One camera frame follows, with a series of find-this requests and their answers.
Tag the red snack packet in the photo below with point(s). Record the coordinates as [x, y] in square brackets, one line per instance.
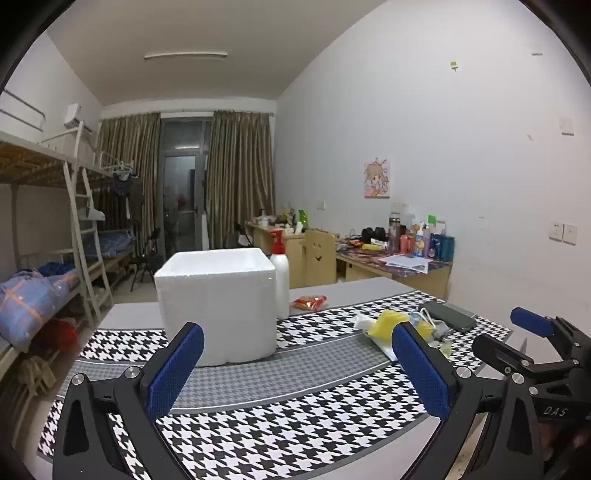
[309, 302]

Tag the black headphones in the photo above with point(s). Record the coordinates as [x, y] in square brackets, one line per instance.
[374, 234]

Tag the white metal bunk bed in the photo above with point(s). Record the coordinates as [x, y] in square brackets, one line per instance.
[41, 161]

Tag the yellow sponge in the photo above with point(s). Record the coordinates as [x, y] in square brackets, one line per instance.
[388, 323]

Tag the red bag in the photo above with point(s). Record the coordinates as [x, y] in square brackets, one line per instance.
[62, 337]

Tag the green plastic bag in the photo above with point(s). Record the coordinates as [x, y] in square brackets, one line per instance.
[444, 348]

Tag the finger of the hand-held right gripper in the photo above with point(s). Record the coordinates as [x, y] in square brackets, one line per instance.
[503, 355]
[531, 321]

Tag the houndstooth table mat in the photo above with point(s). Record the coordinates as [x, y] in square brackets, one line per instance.
[286, 429]

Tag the white wall switch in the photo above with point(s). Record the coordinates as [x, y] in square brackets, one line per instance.
[566, 125]

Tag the brown curtain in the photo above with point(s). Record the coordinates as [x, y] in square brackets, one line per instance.
[131, 184]
[240, 180]

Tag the double white wall socket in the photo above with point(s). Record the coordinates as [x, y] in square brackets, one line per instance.
[563, 231]

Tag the yellow tube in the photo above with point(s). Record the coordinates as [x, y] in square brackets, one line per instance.
[372, 247]

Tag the white papers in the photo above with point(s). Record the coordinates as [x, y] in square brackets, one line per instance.
[406, 263]

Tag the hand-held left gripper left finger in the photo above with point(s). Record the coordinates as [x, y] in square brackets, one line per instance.
[178, 369]

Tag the cluster of toiletry bottles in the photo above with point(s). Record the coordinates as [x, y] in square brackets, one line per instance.
[429, 242]

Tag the blue face mask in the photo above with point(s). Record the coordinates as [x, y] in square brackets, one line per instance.
[419, 325]

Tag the dark thermos bottle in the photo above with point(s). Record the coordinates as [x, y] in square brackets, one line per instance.
[394, 233]

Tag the wooden chair with smiley face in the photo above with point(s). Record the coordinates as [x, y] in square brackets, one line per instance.
[318, 258]

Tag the white foam box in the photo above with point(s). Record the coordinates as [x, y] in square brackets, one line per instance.
[217, 304]

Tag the white cloth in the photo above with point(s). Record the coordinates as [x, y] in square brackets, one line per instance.
[369, 330]

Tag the white pump bottle red top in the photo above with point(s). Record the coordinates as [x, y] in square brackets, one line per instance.
[279, 281]

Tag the wooden desk with printed cover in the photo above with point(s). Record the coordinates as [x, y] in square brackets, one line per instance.
[415, 277]

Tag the white air conditioner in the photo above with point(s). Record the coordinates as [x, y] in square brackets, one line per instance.
[76, 117]

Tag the blue mattress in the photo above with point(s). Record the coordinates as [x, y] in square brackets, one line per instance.
[115, 242]

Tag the glass balcony door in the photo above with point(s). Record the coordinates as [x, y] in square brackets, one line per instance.
[182, 184]

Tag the white bunk bed ladder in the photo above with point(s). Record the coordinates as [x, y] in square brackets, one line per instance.
[90, 249]

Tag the black tripod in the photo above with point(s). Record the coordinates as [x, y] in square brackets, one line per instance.
[147, 258]

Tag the ceiling tube lamp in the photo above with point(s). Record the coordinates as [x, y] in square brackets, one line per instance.
[184, 56]

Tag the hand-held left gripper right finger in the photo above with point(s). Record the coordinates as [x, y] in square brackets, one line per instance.
[422, 374]

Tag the dark smartphone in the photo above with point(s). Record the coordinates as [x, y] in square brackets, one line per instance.
[450, 316]

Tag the pink cartoon wall poster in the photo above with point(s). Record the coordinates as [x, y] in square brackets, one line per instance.
[377, 179]

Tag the hanging dark clothes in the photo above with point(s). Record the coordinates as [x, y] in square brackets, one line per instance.
[123, 182]

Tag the blue plaid bedding bundle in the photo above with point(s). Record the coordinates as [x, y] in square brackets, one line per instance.
[32, 304]

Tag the plain wooden desk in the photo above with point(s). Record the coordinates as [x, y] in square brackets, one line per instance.
[263, 240]

